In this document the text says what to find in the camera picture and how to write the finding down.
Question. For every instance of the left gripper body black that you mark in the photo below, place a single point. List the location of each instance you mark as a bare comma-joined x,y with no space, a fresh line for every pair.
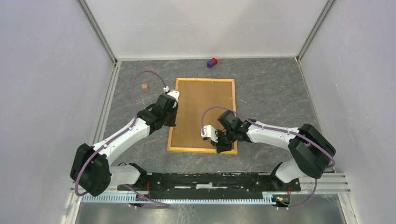
171,118

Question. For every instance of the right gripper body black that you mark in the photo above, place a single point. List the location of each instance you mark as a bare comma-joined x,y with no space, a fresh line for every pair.
225,138

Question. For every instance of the yellow picture frame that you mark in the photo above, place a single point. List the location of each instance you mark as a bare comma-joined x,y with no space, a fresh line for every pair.
171,145

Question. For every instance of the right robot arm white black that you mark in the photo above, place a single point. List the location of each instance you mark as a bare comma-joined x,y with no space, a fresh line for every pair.
311,152

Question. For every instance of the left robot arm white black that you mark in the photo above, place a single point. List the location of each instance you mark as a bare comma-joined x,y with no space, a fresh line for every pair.
92,169

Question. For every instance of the small wooden cube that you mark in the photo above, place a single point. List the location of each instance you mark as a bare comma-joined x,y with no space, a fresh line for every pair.
145,87

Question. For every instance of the purple red toy brick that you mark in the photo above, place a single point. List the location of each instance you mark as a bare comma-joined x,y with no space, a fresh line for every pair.
212,62

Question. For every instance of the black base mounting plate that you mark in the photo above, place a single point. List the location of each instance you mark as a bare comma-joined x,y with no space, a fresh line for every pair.
212,185

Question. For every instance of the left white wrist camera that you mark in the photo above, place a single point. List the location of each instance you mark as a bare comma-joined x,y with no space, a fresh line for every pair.
175,94

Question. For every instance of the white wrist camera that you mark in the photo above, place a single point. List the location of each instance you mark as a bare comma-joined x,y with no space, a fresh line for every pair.
175,94
209,133

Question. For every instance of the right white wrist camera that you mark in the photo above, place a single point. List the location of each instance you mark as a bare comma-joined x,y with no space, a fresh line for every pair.
209,133

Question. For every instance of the white slotted cable duct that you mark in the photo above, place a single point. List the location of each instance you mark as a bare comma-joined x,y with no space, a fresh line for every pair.
132,198

